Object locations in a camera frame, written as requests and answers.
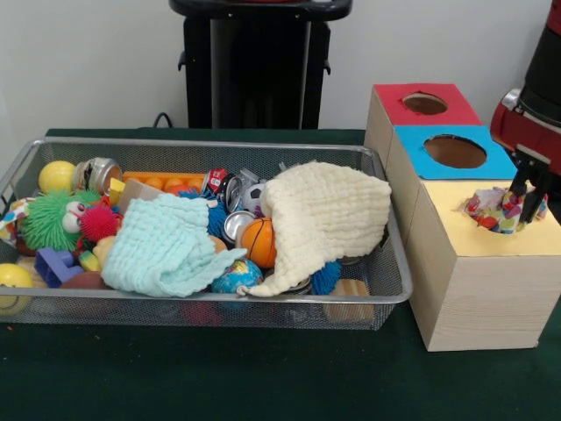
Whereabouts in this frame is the yellow ball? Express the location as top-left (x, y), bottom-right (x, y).
top-left (0, 263), bottom-right (34, 315)
top-left (39, 161), bottom-right (78, 194)

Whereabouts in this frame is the blue spiky ball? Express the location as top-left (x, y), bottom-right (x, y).
top-left (309, 260), bottom-right (342, 295)

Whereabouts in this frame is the red spiky ball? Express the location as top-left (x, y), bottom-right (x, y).
top-left (79, 203), bottom-right (122, 242)

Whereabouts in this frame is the purple toy block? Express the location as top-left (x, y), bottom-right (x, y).
top-left (35, 248), bottom-right (85, 289)

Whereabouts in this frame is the orange toy basketball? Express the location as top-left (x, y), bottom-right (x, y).
top-left (240, 218), bottom-right (274, 269)

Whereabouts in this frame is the wooden box with three holes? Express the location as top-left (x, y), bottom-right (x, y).
top-left (366, 83), bottom-right (561, 352)

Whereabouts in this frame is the orange toy brick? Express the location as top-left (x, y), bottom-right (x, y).
top-left (123, 171), bottom-right (204, 196)

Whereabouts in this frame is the mint waffle cloth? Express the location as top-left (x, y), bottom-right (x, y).
top-left (101, 193), bottom-right (251, 301)

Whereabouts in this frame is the crushed silver drink can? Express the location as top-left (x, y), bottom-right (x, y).
top-left (73, 157), bottom-right (124, 192)

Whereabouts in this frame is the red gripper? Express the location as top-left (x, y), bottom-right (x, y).
top-left (490, 88), bottom-right (561, 225)

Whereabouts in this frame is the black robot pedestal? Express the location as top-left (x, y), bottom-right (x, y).
top-left (169, 0), bottom-right (352, 131)

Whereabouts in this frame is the shallow clear mesh bin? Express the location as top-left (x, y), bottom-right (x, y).
top-left (0, 136), bottom-right (413, 332)

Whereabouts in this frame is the green spiky ball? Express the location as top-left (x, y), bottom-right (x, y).
top-left (19, 189), bottom-right (102, 255)

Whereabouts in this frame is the cream waffle cloth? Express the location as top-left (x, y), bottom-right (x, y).
top-left (238, 162), bottom-right (393, 297)

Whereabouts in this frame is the blue globe ball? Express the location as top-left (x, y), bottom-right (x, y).
top-left (215, 260), bottom-right (264, 295)

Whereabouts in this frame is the small soccer ball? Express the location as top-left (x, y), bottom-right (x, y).
top-left (241, 182), bottom-right (267, 214)

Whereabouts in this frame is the multicoloured patterned cloth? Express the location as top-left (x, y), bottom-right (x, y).
top-left (462, 186), bottom-right (549, 235)

